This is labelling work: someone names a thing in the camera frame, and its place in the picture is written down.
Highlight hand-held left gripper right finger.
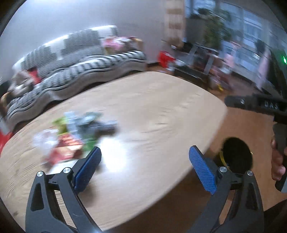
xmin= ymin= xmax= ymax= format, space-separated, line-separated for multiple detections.
xmin=189 ymin=145 xmax=264 ymax=233

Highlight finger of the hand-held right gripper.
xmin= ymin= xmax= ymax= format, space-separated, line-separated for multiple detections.
xmin=225 ymin=95 xmax=258 ymax=111

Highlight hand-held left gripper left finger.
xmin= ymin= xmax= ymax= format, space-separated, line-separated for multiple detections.
xmin=25 ymin=146 xmax=104 ymax=233

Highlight silver cigarette box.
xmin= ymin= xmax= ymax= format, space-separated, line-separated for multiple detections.
xmin=64 ymin=111 xmax=81 ymax=138

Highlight person's right hand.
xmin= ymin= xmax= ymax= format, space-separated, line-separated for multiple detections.
xmin=270 ymin=138 xmax=287 ymax=181

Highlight red snack packet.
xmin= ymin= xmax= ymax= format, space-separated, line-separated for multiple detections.
xmin=44 ymin=134 xmax=87 ymax=164

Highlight dark small box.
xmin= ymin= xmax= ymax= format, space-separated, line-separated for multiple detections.
xmin=96 ymin=120 xmax=118 ymax=135

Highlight grey-green packet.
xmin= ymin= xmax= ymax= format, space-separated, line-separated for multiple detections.
xmin=78 ymin=112 xmax=103 ymax=146

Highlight green snack packet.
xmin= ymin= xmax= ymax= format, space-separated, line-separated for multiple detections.
xmin=52 ymin=117 xmax=69 ymax=135

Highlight white crumpled wrapper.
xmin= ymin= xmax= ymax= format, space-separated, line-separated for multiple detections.
xmin=33 ymin=129 xmax=57 ymax=155

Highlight low dark metal rack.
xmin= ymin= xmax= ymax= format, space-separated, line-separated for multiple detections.
xmin=174 ymin=42 xmax=225 ymax=87

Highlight green potted plant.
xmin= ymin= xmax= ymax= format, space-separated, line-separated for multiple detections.
xmin=197 ymin=8 xmax=232 ymax=48

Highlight red plastic bag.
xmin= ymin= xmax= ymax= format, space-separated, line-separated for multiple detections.
xmin=0 ymin=130 xmax=13 ymax=154

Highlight red cloth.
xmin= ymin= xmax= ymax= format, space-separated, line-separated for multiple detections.
xmin=27 ymin=70 xmax=39 ymax=84

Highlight wooden-armed sofa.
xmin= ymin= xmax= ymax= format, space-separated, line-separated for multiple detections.
xmin=0 ymin=25 xmax=148 ymax=127

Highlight beige plush toy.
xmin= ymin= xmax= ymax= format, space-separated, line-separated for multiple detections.
xmin=8 ymin=71 xmax=30 ymax=96

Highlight beige checkered wall hanging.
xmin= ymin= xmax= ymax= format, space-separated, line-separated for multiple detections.
xmin=163 ymin=0 xmax=187 ymax=43

